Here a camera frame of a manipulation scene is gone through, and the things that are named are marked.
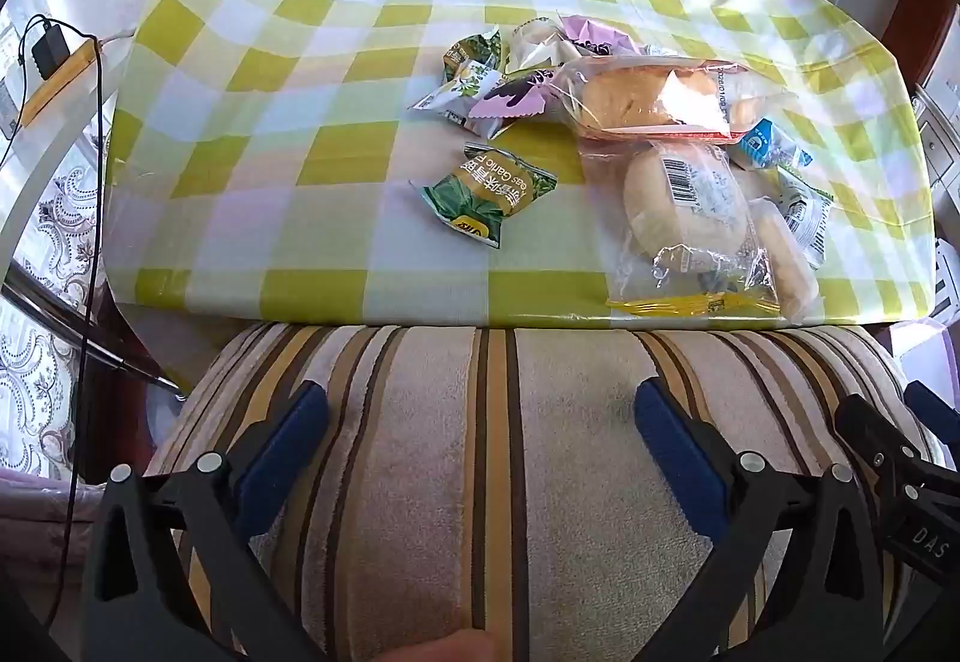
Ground black power adapter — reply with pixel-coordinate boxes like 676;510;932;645
30;25;72;79

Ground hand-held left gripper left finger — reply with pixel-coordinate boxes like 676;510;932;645
79;381;331;662

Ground white and green snack packet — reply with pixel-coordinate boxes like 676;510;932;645
776;167;835;269

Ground clear bun bag with barcode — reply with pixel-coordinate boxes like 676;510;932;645
581;141;781;318

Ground white dresser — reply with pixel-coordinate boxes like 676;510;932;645
911;85;960;213

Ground clear bread bag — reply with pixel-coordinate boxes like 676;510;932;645
562;56;796;142

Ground yellow wooden ledge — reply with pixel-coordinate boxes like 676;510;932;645
19;36;102;127

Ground white cracker packet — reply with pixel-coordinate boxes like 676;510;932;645
506;17;578;71

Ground white leaf-print snack packet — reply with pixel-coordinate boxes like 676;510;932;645
409;70;505;119

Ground pink dark-print snack packet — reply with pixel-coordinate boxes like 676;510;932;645
466;70;560;137

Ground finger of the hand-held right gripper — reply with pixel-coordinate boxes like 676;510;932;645
904;381;960;464
836;393;960;584

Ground purple snack packet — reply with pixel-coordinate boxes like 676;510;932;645
559;16;642;58

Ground brown door frame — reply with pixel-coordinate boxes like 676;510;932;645
881;0;960;86

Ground blue and white snack packet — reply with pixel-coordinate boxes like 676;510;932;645
727;118;815;172

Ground striped chair cushion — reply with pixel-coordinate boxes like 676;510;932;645
146;321;960;662

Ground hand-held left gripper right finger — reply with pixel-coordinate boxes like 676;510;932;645
634;377;890;662

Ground yellow checked tablecloth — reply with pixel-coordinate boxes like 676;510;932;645
105;0;938;333

